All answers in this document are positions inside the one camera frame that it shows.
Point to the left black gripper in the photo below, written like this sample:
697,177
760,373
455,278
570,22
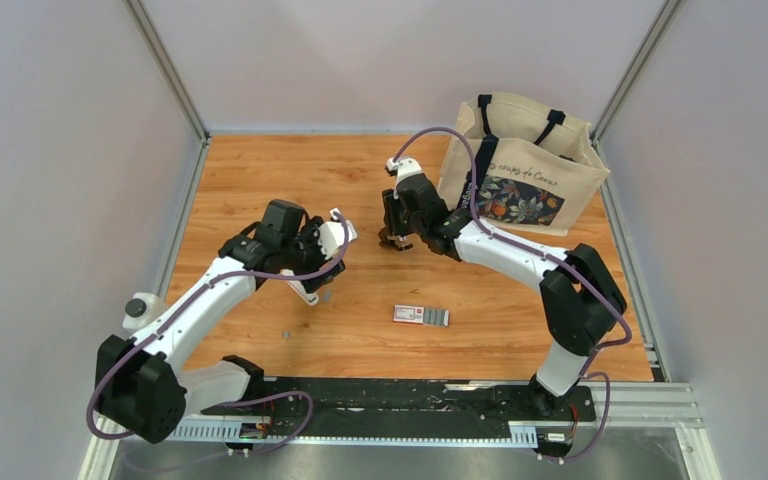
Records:
307,233

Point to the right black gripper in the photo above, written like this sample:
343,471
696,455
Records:
391,202

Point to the black stapler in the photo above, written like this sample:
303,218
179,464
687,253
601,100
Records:
393,242

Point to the white stapler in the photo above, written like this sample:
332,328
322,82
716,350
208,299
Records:
310,299

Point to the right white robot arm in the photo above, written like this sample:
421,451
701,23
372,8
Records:
581,300

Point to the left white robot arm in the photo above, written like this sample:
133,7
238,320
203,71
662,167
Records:
141,386

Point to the red staple box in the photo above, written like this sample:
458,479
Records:
420,315

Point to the white box with knob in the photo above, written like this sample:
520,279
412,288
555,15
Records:
142,309

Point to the beige floral tote bag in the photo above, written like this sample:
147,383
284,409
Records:
524,165

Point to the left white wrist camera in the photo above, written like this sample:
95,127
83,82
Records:
335,233

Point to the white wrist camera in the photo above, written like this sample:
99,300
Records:
402,168
335,233

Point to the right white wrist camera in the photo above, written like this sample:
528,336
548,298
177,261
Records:
402,168

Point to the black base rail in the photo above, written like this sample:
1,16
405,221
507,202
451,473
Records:
412,411

